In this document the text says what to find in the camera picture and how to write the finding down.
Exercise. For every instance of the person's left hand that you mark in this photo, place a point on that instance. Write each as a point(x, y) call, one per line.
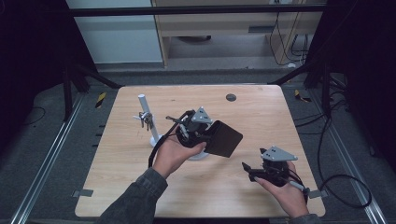
point(171, 157)

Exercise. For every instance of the black horizontal frame bar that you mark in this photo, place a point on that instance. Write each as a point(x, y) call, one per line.
point(186, 11)

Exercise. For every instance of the light wooden desk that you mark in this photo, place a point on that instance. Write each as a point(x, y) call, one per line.
point(218, 26)

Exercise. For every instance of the black curtain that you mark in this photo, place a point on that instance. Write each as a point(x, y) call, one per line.
point(367, 77)
point(28, 62)

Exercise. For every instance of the aluminium floor rail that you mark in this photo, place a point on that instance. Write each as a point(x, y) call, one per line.
point(46, 168)
point(351, 161)

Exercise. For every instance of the person's right hand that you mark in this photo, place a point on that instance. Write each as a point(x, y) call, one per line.
point(291, 196)

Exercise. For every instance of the black metal frame stand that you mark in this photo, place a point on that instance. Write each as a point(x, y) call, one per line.
point(67, 93)
point(326, 90)

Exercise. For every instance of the grey tape strip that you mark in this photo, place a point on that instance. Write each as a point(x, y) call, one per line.
point(83, 193)
point(319, 194)

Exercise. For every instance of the yellow black striped tape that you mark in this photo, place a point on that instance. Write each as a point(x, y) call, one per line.
point(100, 100)
point(301, 96)

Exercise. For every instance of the white cabinet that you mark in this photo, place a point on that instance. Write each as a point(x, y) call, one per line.
point(118, 40)

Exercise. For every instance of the black square plate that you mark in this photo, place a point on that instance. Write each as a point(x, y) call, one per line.
point(224, 140)

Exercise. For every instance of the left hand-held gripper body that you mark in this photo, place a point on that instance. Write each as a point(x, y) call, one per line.
point(200, 117)

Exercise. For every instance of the white hook stand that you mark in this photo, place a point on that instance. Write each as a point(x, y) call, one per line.
point(145, 107)

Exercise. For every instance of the dark round table grommet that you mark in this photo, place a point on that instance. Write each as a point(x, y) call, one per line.
point(231, 97)

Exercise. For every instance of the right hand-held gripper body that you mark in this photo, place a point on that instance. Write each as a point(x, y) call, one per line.
point(275, 155)

